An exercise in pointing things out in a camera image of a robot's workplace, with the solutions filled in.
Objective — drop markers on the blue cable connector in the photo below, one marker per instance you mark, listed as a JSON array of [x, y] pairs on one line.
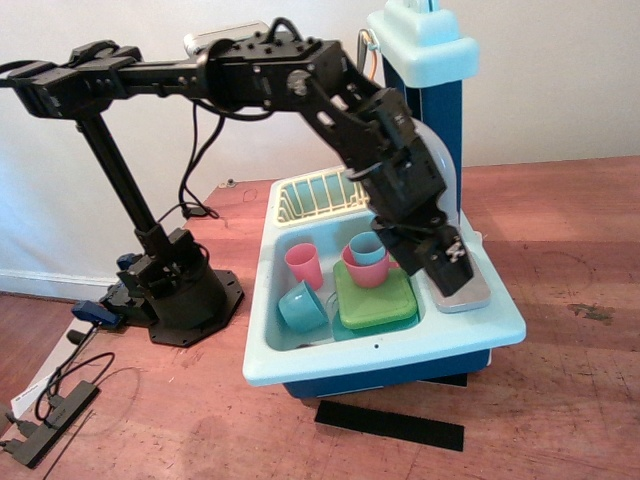
[[97, 314]]

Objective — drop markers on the pink plastic tumbler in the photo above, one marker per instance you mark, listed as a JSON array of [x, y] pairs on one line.
[[303, 262]]

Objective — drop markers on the grey toy faucet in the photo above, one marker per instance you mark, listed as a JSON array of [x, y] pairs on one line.
[[475, 293]]

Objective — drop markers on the green plastic plate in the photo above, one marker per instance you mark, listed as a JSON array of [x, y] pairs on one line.
[[361, 307]]

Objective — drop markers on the black usb hub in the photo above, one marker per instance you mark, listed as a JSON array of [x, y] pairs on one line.
[[40, 439]]

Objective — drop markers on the silver depth camera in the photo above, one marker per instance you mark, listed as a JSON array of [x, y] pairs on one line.
[[195, 42]]

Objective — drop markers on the teal plastic cup lying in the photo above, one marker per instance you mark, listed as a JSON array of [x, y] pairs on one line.
[[301, 309]]

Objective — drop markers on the black velcro strip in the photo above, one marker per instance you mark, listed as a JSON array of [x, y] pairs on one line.
[[394, 425]]

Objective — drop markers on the pink plastic mug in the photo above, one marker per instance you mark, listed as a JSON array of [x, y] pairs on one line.
[[368, 276]]

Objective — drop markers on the cream dish rack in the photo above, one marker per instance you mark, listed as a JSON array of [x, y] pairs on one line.
[[316, 196]]

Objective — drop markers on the blue plastic cup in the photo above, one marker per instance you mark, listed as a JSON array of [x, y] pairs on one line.
[[366, 248]]

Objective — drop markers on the grey hanging utensil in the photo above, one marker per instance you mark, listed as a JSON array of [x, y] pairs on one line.
[[363, 44]]

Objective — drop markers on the light blue toy sink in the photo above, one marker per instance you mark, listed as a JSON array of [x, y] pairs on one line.
[[427, 58]]

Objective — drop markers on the teal plastic plate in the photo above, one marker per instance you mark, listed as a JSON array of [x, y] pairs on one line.
[[341, 333]]

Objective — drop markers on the orange hanging utensil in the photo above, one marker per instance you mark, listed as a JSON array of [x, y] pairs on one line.
[[374, 63]]

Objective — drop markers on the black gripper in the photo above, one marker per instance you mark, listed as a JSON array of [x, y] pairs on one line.
[[404, 186]]

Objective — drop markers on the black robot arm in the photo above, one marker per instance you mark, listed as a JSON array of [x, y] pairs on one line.
[[172, 289]]

